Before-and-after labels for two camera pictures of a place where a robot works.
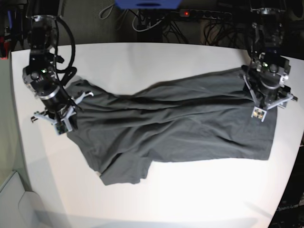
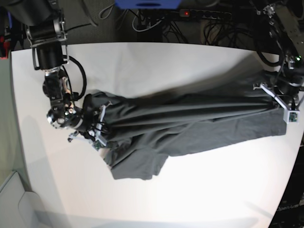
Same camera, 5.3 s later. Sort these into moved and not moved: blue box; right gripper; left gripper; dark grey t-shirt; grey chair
Moved: dark grey t-shirt; left gripper; right gripper
Not moved: grey chair; blue box
